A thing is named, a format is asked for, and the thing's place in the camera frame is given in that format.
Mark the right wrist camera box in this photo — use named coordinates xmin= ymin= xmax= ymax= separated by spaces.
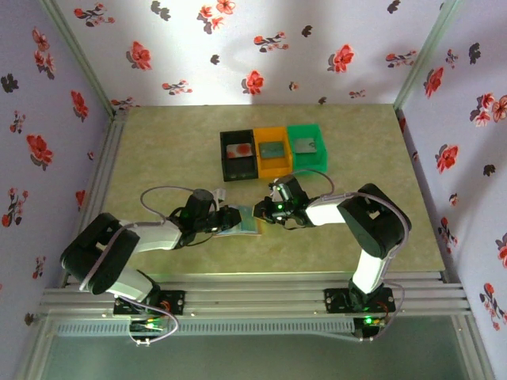
xmin=267 ymin=180 xmax=287 ymax=201

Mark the grey slotted cable duct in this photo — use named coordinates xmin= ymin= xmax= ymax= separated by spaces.
xmin=55 ymin=318 xmax=356 ymax=338

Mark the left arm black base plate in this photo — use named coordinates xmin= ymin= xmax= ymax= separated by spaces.
xmin=113 ymin=290 xmax=186 ymax=317

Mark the base grey cable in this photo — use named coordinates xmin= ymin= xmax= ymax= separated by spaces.
xmin=126 ymin=294 xmax=181 ymax=348
xmin=354 ymin=280 xmax=406 ymax=344

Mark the left arm grey cable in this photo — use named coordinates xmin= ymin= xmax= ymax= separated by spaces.
xmin=78 ymin=185 xmax=197 ymax=292

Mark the left controller board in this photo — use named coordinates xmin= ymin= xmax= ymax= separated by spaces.
xmin=129 ymin=318 xmax=167 ymax=333

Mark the controller board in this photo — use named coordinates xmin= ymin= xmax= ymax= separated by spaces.
xmin=129 ymin=318 xmax=167 ymax=333
xmin=353 ymin=315 xmax=387 ymax=329

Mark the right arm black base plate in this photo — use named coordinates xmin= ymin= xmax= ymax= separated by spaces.
xmin=323 ymin=287 xmax=397 ymax=315

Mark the black plastic bin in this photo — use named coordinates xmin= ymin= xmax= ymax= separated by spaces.
xmin=219 ymin=129 xmax=258 ymax=183

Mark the yellow plastic bin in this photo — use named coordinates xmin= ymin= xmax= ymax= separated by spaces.
xmin=253 ymin=126 xmax=294 ymax=179

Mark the aluminium frame rail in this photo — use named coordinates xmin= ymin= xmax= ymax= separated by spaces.
xmin=39 ymin=271 xmax=473 ymax=318

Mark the aluminium side rail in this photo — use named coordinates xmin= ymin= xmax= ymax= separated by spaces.
xmin=81 ymin=110 xmax=128 ymax=222

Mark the right controller board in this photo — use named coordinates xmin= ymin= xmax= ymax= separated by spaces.
xmin=353 ymin=315 xmax=387 ymax=329

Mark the aluminium corner post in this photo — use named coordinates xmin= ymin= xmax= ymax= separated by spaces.
xmin=394 ymin=0 xmax=463 ymax=110
xmin=39 ymin=0 xmax=119 ymax=120

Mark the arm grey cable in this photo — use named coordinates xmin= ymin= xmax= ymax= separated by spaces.
xmin=78 ymin=185 xmax=197 ymax=292
xmin=283 ymin=169 xmax=413 ymax=284

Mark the pink card holder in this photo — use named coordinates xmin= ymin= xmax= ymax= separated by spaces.
xmin=212 ymin=203 xmax=264 ymax=238

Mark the teal sample card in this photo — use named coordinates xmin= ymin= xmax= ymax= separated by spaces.
xmin=259 ymin=142 xmax=286 ymax=159

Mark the green plastic bin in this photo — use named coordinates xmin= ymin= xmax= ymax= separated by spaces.
xmin=287 ymin=123 xmax=330 ymax=174

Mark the red flower sample card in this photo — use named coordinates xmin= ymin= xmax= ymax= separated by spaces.
xmin=225 ymin=142 xmax=254 ymax=158

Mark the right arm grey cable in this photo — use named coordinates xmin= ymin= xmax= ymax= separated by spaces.
xmin=283 ymin=169 xmax=413 ymax=284

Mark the grey sample card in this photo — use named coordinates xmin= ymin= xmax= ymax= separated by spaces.
xmin=292 ymin=137 xmax=318 ymax=154

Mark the left base grey cable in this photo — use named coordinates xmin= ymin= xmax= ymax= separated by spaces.
xmin=126 ymin=294 xmax=181 ymax=348

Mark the right base grey cable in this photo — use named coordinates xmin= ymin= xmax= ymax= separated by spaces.
xmin=354 ymin=280 xmax=406 ymax=344

